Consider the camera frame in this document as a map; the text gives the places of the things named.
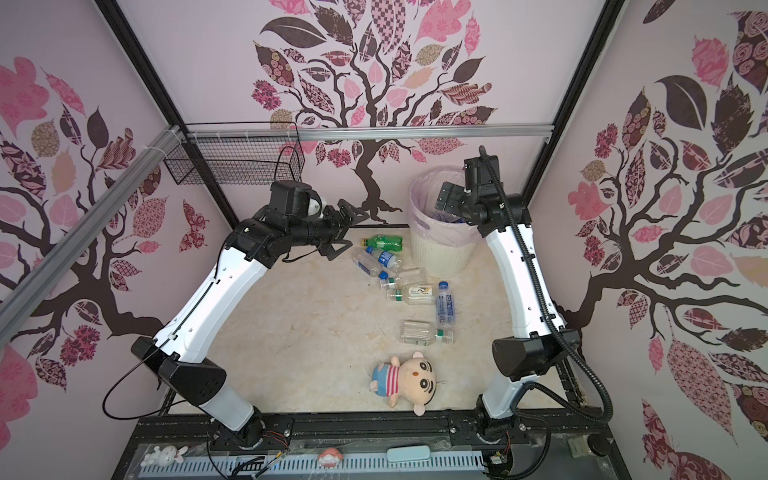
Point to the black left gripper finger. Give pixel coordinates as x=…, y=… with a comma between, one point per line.
x=332, y=247
x=350, y=214

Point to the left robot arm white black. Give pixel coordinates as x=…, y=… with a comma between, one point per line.
x=177, y=354

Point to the upright blue label water bottle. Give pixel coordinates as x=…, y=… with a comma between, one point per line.
x=446, y=315

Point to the white cable duct strip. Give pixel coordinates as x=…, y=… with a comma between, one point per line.
x=307, y=464

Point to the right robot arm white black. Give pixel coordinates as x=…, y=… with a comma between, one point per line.
x=539, y=338

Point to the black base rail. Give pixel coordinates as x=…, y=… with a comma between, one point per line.
x=558, y=445

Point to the aluminium rail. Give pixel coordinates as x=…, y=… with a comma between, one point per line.
x=374, y=133
x=24, y=299

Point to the black wire basket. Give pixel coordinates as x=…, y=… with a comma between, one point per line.
x=238, y=153

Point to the cartoon boy plush doll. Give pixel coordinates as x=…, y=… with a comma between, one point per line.
x=413, y=380

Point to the teal eraser block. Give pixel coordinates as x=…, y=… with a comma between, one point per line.
x=407, y=454

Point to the red white small figurine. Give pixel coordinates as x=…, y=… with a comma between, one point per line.
x=330, y=458

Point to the clear bottle green band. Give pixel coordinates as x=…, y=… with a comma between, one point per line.
x=404, y=277

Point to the white bunny figurine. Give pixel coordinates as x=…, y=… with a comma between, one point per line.
x=164, y=457

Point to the white bin pink liner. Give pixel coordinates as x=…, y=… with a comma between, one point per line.
x=440, y=243

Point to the clear bottle green cap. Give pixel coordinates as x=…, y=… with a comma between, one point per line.
x=424, y=333

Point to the Pocari Sweat blue bottle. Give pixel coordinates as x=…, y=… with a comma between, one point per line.
x=388, y=260

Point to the green bottle at back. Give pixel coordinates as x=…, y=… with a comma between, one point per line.
x=390, y=243

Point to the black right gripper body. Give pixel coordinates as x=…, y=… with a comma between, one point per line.
x=456, y=203

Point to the aluminium rail left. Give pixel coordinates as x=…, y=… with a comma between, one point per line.
x=24, y=299

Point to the crushed clear bottle blue cap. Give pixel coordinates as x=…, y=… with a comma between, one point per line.
x=371, y=267

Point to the aluminium rail back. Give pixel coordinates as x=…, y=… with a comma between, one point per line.
x=374, y=133

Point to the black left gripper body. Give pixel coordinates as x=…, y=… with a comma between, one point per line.
x=317, y=230

